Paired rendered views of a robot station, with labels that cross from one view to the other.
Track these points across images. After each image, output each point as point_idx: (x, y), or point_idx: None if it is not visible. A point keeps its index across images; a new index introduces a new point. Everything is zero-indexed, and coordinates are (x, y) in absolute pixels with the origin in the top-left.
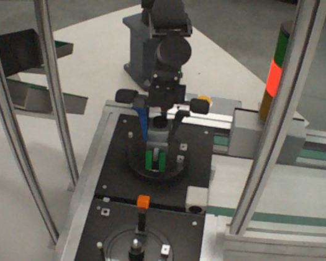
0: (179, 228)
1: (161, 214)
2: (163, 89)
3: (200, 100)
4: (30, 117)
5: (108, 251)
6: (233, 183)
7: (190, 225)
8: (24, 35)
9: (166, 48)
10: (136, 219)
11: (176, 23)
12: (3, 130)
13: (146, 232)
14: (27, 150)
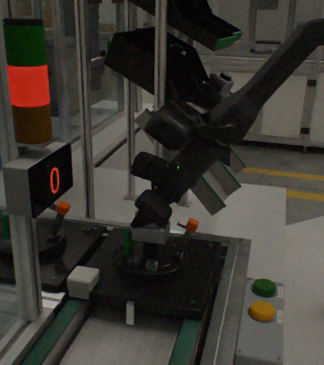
0: (51, 269)
1: (76, 259)
2: (145, 157)
3: (148, 193)
4: (250, 227)
5: (41, 224)
6: (120, 349)
7: (51, 275)
8: (149, 58)
9: (155, 112)
10: (74, 246)
11: (212, 120)
12: (228, 214)
13: (48, 237)
14: (87, 120)
